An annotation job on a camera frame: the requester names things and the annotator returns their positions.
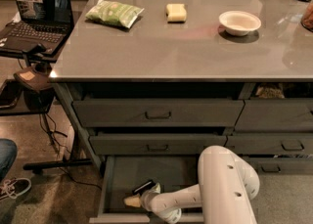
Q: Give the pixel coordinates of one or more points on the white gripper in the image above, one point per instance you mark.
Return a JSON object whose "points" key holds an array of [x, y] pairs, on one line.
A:
{"points": [[148, 196]]}

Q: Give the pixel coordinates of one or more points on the black rxbar chocolate bar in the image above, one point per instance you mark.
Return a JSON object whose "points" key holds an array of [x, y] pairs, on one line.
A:
{"points": [[144, 187]]}

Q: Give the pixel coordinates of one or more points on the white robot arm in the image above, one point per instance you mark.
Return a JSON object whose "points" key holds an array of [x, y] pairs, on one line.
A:
{"points": [[226, 185]]}

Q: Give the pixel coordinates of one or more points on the open bottom left drawer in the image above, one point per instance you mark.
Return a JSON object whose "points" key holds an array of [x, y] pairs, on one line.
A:
{"points": [[123, 174]]}

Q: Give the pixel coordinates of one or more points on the middle left drawer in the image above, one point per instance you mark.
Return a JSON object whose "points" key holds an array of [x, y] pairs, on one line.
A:
{"points": [[156, 144]]}

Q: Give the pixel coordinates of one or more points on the top left drawer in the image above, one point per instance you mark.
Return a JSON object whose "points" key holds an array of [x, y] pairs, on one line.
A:
{"points": [[157, 112]]}

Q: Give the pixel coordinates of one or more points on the bottom right drawer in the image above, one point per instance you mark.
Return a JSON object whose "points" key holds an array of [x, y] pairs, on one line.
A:
{"points": [[281, 165]]}

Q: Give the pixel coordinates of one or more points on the top right drawer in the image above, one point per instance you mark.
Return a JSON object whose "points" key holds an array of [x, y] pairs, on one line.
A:
{"points": [[276, 115]]}

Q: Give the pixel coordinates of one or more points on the snack bag in top drawer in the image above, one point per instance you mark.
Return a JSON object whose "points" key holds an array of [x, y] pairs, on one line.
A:
{"points": [[269, 92]]}

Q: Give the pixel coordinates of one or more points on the middle right drawer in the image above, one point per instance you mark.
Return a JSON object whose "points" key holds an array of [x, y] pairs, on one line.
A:
{"points": [[271, 144]]}

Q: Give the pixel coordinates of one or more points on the white sneaker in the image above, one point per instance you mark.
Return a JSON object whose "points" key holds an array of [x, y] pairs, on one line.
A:
{"points": [[13, 188]]}

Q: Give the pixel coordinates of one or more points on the blue jeans leg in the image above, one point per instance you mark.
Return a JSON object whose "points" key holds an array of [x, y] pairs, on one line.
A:
{"points": [[8, 154]]}

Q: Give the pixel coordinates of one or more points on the black laptop stand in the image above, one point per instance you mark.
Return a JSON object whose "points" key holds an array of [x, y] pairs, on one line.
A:
{"points": [[15, 99]]}

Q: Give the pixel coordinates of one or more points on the black device with sticky note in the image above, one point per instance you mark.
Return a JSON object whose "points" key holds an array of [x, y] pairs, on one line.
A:
{"points": [[33, 78]]}

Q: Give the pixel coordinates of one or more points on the green chip bag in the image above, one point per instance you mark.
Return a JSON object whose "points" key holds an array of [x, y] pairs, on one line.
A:
{"points": [[114, 13]]}

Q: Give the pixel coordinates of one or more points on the yellow sponge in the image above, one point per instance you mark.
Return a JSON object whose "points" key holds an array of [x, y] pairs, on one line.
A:
{"points": [[176, 12]]}

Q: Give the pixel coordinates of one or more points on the white bowl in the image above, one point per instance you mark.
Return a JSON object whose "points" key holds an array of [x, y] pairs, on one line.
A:
{"points": [[239, 23]]}

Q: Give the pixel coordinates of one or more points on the black laptop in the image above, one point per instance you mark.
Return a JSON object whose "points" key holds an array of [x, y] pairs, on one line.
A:
{"points": [[45, 26]]}

